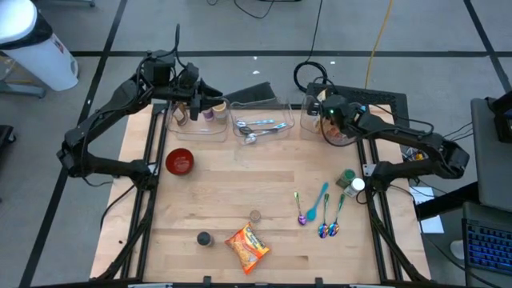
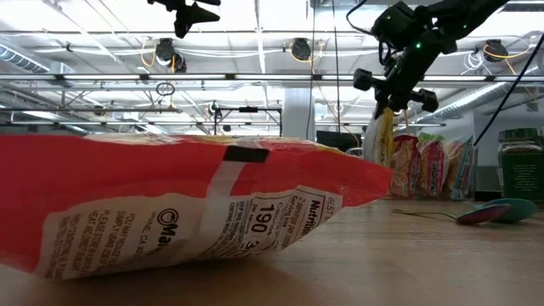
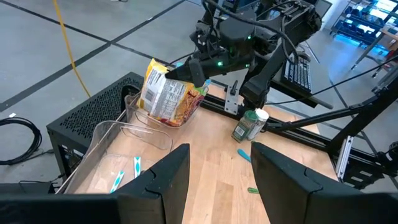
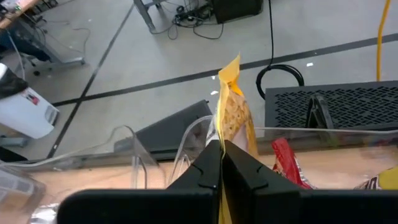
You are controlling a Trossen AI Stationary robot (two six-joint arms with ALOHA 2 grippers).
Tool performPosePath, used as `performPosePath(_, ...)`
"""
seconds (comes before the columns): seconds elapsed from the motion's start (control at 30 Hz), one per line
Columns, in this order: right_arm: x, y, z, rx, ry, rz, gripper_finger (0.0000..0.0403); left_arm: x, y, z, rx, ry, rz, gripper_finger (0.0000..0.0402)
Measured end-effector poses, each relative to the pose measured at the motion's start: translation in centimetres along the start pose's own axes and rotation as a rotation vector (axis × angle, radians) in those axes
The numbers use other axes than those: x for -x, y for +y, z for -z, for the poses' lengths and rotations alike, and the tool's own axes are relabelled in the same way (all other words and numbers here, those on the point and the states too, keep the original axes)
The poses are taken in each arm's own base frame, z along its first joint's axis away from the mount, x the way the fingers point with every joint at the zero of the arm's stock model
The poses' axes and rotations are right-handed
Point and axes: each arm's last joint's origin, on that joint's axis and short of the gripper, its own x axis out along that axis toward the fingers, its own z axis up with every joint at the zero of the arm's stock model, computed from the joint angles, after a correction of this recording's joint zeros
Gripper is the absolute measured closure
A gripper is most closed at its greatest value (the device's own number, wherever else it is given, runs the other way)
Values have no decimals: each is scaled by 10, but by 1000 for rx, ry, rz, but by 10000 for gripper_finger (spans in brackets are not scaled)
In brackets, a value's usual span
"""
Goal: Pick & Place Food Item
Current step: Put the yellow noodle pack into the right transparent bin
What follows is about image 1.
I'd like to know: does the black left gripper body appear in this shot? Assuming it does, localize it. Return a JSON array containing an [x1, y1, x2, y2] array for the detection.
[[178, 62, 203, 121]]

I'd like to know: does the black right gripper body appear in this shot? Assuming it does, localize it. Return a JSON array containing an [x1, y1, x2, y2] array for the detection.
[[310, 94, 350, 131]]

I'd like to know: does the dark metal spoon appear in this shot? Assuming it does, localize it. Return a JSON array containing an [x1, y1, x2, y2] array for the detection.
[[239, 122, 289, 136]]

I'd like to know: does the black lid spice jar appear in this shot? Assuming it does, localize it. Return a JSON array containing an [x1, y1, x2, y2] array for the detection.
[[196, 230, 215, 248]]

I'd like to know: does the tan lid spice jar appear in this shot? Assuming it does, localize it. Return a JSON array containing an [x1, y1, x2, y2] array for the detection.
[[211, 102, 229, 125]]

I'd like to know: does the clear plastic bin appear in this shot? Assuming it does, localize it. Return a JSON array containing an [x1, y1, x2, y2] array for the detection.
[[299, 94, 366, 147], [164, 99, 231, 143], [230, 99, 296, 146]]

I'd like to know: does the black flat floor panel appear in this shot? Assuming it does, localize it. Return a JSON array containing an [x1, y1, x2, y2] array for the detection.
[[218, 82, 277, 106]]

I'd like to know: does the black perforated computer case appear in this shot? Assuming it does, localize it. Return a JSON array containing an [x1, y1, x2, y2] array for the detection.
[[307, 82, 410, 137]]

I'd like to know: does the green lid glass jar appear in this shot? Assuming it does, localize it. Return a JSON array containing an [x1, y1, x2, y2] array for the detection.
[[335, 168, 357, 189]]

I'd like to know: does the red bowl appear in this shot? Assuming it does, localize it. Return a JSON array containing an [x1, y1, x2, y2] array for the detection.
[[165, 147, 196, 177]]

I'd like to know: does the teal plastic spoon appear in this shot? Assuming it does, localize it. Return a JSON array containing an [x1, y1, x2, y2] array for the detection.
[[306, 182, 330, 222]]

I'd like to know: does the iridescent spoon purple bowl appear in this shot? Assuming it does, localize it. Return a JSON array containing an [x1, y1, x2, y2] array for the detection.
[[294, 191, 308, 226]]

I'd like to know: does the iridescent rainbow spoon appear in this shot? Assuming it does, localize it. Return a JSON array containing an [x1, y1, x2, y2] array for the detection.
[[328, 193, 346, 238], [318, 193, 330, 239]]

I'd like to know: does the black desk support bar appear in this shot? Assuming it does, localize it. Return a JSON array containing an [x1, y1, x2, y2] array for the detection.
[[415, 182, 481, 221]]

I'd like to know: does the white paper sheet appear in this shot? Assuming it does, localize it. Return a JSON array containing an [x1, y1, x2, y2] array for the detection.
[[408, 186, 445, 235]]

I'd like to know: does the orange ramen noodle packet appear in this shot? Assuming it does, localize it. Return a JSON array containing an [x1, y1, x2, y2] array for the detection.
[[224, 222, 272, 276]]

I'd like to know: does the white trash can black liner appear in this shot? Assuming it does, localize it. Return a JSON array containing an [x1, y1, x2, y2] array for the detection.
[[0, 0, 80, 92]]

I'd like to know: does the grey metal cart base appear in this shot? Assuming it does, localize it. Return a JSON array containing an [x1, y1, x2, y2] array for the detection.
[[0, 78, 47, 99]]

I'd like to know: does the black desk device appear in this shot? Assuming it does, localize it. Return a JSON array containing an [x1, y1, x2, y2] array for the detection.
[[486, 90, 512, 144]]

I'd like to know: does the white computer mouse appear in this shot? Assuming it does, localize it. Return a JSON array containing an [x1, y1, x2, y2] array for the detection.
[[450, 238, 466, 261]]

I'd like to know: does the black chair caster base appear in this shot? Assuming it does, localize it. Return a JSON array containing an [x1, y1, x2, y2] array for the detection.
[[0, 124, 17, 146]]

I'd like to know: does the backlit keyboard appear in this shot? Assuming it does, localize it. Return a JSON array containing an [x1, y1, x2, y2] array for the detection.
[[462, 201, 512, 277]]

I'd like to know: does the black floor cable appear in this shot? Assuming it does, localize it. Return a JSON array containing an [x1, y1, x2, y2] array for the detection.
[[293, 0, 329, 94], [206, 0, 305, 20]]

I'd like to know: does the yellow cable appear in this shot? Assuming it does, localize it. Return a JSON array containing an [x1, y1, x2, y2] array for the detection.
[[363, 0, 395, 90]]

